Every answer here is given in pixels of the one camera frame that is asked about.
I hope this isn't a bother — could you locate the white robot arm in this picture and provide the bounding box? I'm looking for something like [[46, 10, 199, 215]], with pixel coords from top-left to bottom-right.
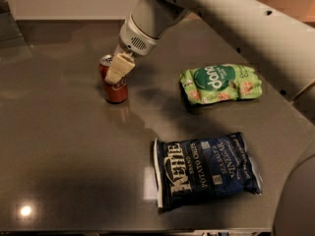
[[107, 0, 315, 236]]

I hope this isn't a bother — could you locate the blue Kettle chip bag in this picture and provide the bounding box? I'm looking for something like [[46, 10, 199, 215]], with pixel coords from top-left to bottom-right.
[[153, 132, 263, 209]]

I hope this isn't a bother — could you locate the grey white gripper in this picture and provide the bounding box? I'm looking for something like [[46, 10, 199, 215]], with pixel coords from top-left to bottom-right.
[[104, 0, 188, 85]]

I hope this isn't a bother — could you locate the red coke can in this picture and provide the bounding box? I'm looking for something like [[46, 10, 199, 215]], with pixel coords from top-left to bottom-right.
[[98, 54, 128, 104]]

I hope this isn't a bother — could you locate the green chip bag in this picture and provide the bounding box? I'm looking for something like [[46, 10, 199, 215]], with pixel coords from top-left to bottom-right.
[[180, 64, 263, 105]]

